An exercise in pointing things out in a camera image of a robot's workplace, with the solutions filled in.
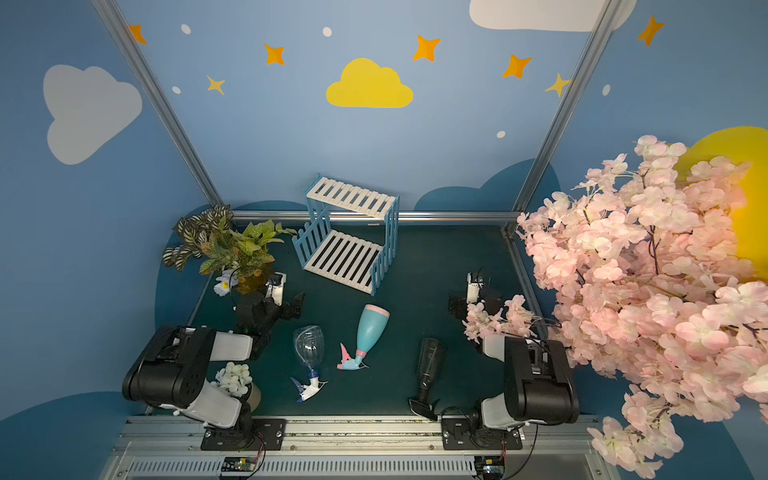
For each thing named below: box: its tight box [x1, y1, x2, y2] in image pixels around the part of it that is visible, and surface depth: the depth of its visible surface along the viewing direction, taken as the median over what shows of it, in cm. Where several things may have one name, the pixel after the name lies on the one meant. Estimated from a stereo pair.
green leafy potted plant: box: [162, 204, 298, 297], surface depth 86 cm
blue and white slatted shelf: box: [292, 174, 400, 297], surface depth 107 cm
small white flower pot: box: [211, 361, 261, 413], surface depth 72 cm
